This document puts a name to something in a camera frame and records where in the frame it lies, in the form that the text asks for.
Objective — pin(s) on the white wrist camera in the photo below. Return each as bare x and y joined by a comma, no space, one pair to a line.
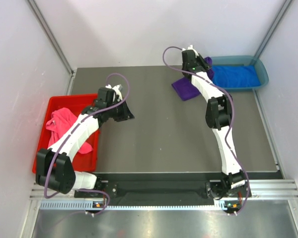
117,89
191,48

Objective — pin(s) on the teal translucent plastic tray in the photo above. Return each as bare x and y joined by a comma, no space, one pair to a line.
245,61

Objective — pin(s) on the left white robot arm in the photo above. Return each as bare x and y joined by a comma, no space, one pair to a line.
54,165

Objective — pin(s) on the purple towel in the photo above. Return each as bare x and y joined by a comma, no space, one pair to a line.
184,88

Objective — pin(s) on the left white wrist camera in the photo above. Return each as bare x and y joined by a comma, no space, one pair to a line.
117,89

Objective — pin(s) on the right aluminium frame post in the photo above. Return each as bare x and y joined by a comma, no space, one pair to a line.
281,13

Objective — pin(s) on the pink towel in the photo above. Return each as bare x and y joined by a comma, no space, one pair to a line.
61,121

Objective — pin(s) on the aluminium front rail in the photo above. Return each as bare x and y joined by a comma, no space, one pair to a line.
262,189

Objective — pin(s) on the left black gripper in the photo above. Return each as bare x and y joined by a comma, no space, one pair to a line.
126,113

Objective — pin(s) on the red plastic bin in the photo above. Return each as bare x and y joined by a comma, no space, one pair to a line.
86,158

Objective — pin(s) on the white slotted cable duct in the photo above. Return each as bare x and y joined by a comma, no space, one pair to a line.
92,205

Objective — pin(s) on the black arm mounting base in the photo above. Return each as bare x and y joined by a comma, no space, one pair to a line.
165,189

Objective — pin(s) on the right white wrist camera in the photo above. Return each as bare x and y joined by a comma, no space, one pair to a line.
191,48

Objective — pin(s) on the aluminium frame post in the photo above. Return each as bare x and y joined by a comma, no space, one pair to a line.
50,35
281,13

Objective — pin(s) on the blue towel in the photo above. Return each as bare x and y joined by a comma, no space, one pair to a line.
234,77

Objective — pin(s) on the left aluminium frame post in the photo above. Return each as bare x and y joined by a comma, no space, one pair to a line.
50,35

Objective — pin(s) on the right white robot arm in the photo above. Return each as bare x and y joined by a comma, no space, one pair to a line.
219,115

